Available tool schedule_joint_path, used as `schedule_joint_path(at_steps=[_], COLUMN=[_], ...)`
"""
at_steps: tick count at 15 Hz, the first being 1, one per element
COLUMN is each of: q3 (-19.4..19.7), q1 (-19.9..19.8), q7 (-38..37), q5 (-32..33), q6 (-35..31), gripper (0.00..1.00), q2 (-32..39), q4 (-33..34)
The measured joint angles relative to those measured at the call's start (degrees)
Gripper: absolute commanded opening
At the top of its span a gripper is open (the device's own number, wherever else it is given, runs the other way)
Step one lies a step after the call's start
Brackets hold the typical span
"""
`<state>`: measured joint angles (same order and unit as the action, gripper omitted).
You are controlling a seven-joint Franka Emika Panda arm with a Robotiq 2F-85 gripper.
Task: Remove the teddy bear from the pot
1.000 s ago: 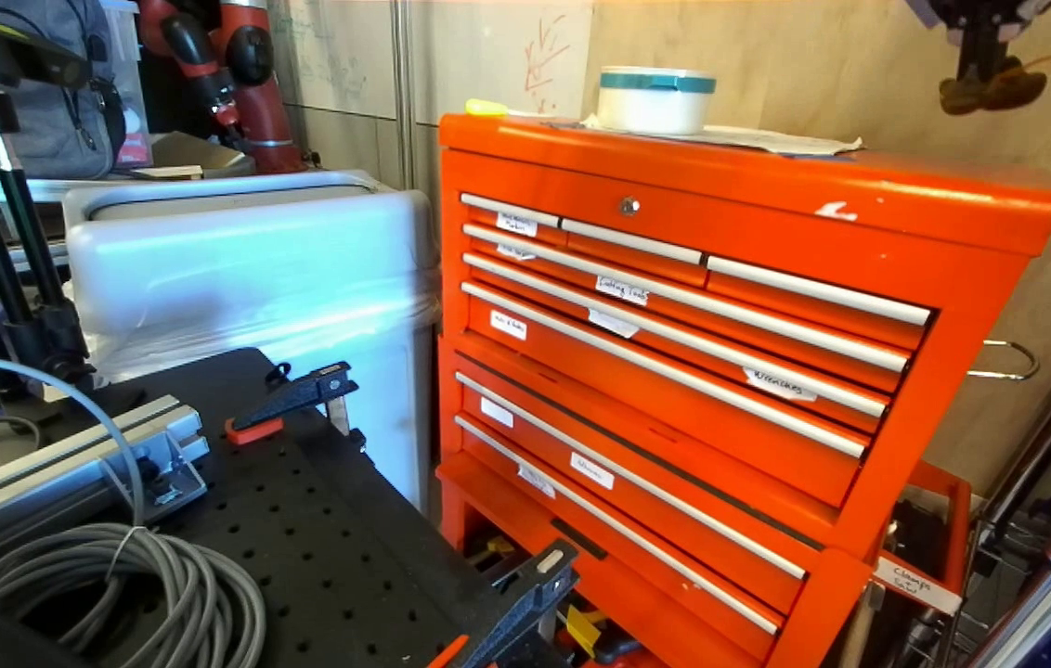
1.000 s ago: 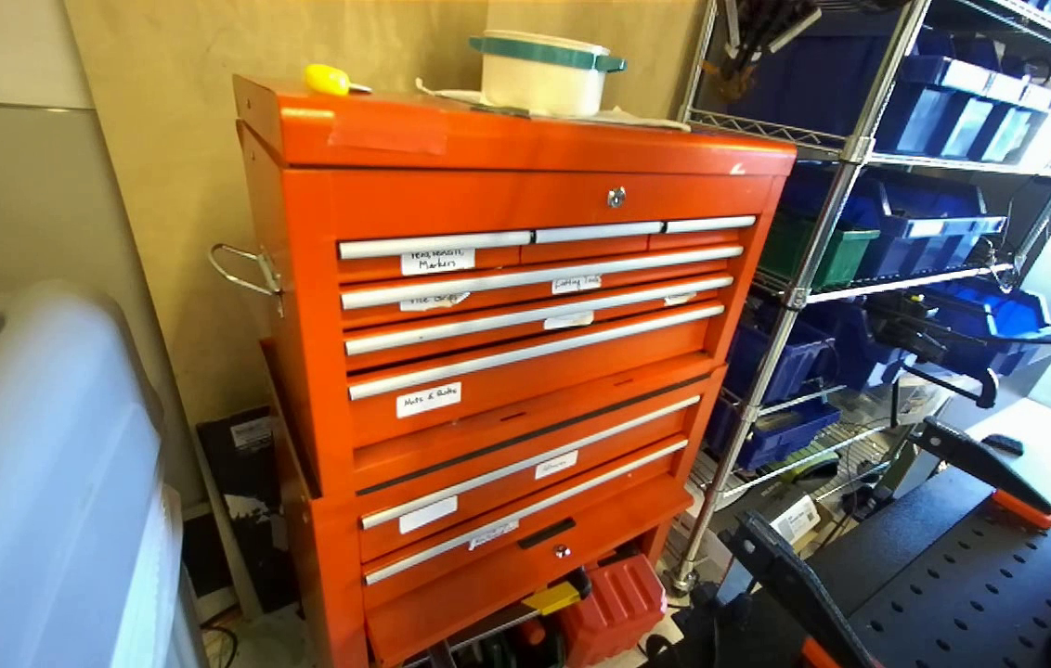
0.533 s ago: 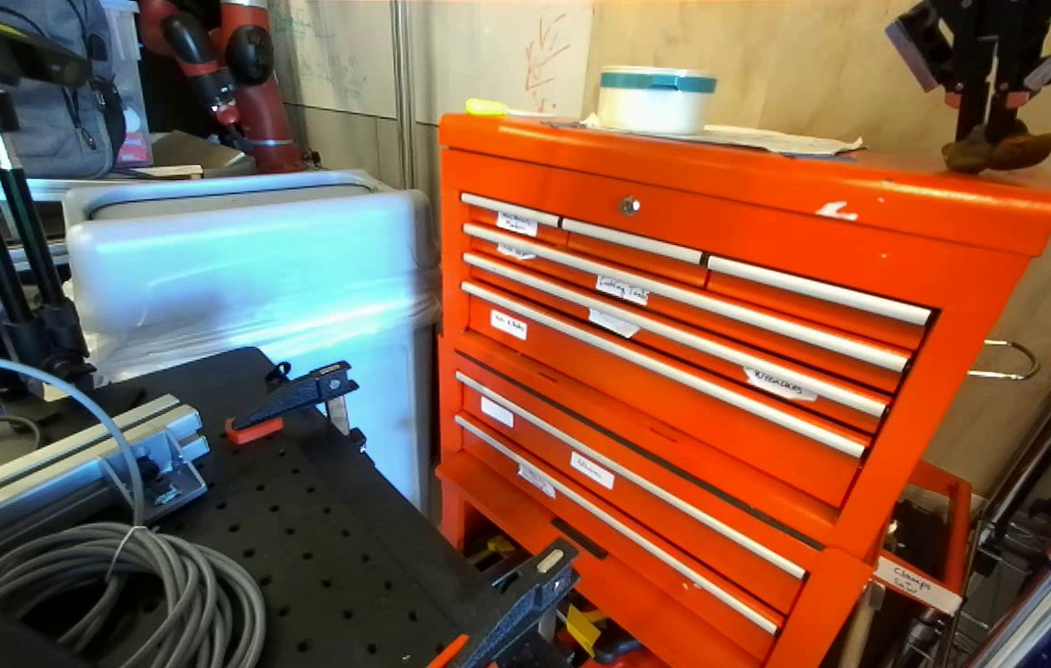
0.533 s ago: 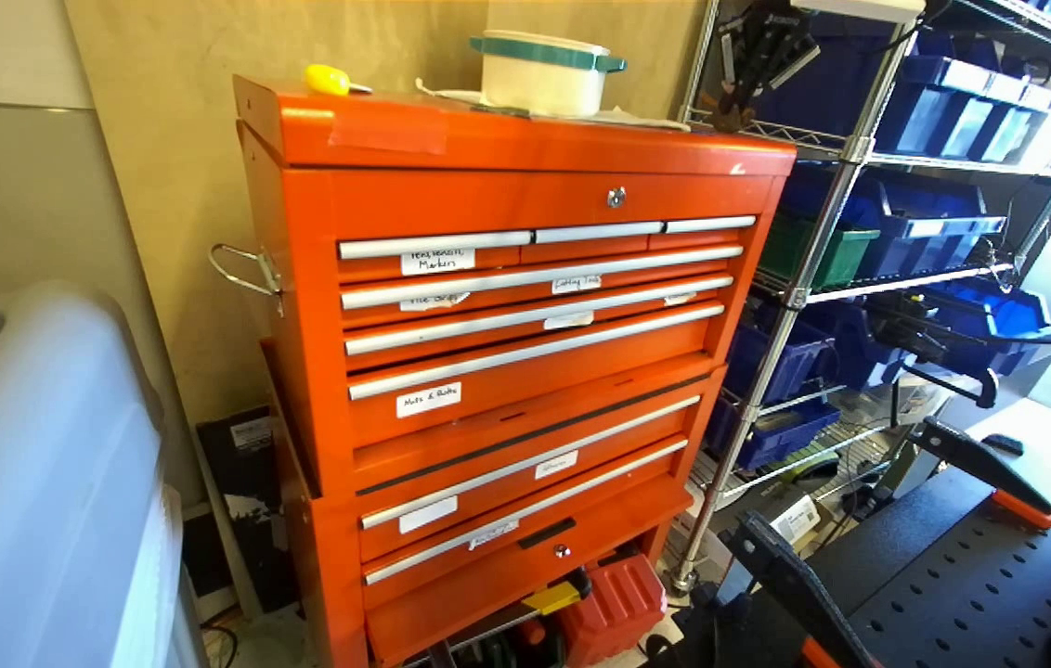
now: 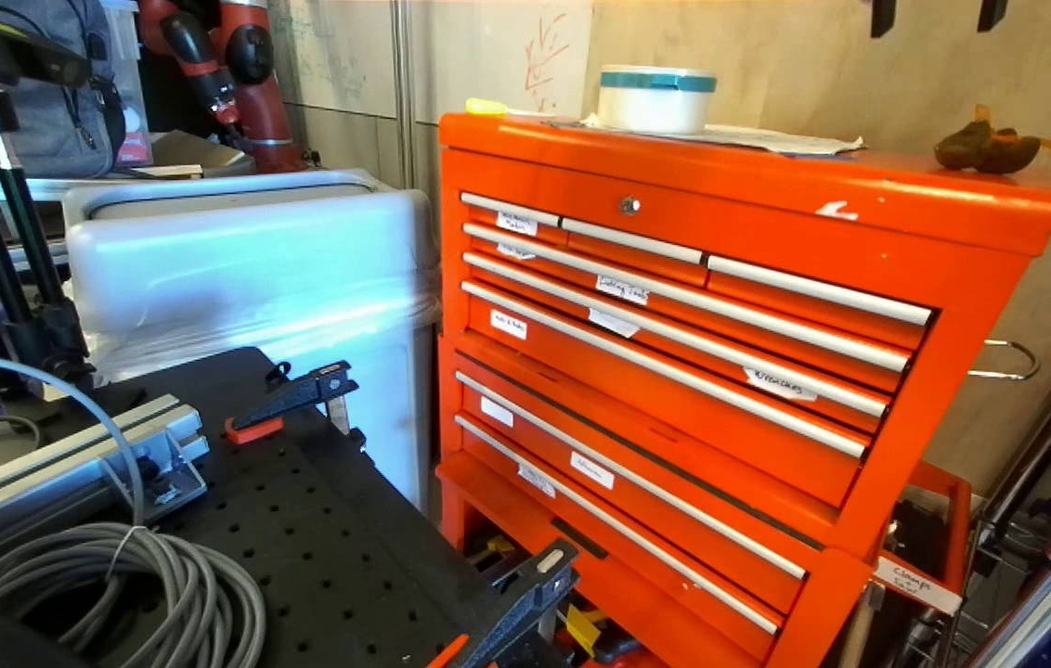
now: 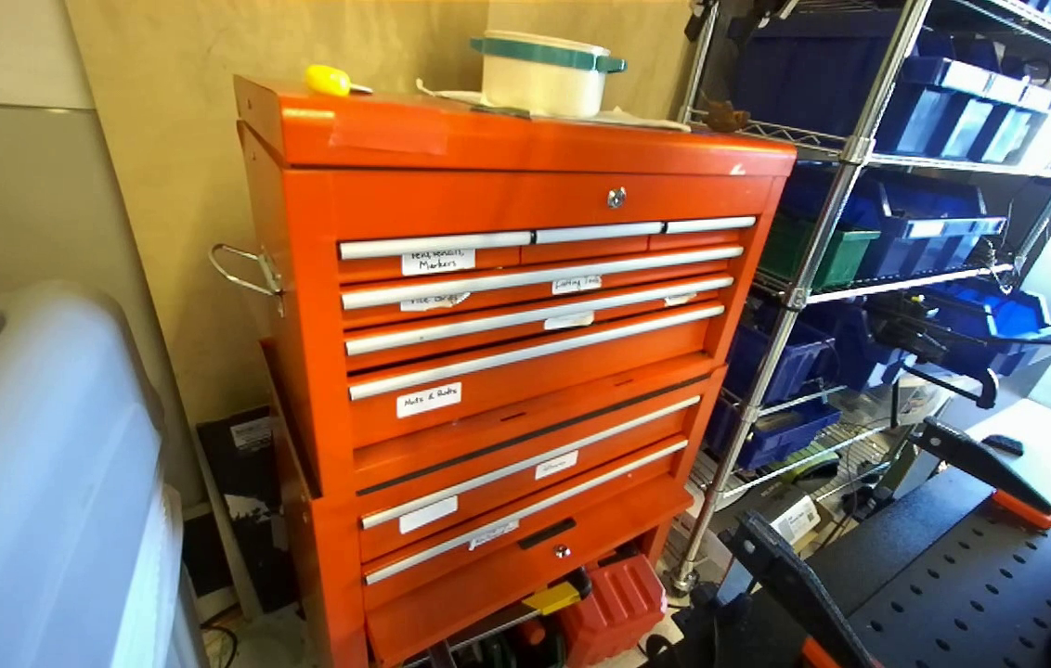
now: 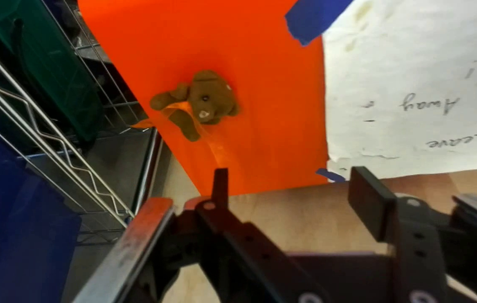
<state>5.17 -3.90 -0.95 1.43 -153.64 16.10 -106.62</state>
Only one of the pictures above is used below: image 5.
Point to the brown teddy bear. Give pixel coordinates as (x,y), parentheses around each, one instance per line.
(995,151)

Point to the red robot arm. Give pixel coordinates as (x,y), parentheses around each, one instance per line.
(259,112)

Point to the white pot with green band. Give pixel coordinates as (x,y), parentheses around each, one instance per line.
(658,102)

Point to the white paper sheet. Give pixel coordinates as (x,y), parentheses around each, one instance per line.
(786,138)

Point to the orange upper tool chest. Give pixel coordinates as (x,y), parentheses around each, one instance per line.
(897,206)

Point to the small yellow object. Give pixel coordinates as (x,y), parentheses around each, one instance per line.
(488,108)

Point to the orange lower rolling cabinet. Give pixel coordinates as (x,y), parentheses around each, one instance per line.
(621,557)

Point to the black clamp with orange tip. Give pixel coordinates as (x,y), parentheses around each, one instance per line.
(527,595)
(289,400)

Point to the white plastic storage container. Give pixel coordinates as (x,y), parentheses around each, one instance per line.
(250,284)

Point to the black perforated table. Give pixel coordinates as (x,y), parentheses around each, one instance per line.
(326,542)

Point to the grey backpack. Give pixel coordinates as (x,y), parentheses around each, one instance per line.
(43,112)

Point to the black camera tripod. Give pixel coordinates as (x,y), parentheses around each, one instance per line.
(18,246)

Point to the aluminium extrusion rail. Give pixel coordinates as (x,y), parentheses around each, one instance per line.
(43,467)

